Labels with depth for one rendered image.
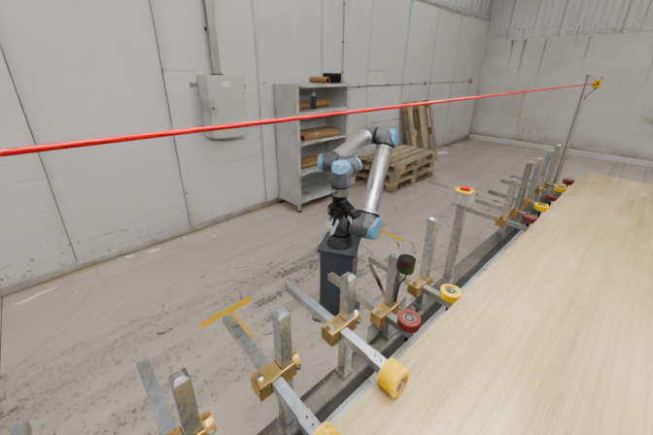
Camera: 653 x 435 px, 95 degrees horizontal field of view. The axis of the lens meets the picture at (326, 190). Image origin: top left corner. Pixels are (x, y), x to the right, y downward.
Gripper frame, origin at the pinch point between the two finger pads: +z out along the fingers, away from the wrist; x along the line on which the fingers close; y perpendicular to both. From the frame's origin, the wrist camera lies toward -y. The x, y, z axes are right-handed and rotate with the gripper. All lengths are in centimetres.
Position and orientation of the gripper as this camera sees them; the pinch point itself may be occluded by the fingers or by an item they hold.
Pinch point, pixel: (341, 231)
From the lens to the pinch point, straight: 158.2
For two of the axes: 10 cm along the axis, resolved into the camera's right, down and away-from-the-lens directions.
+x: -7.2, 2.5, -6.4
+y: -6.9, -2.8, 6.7
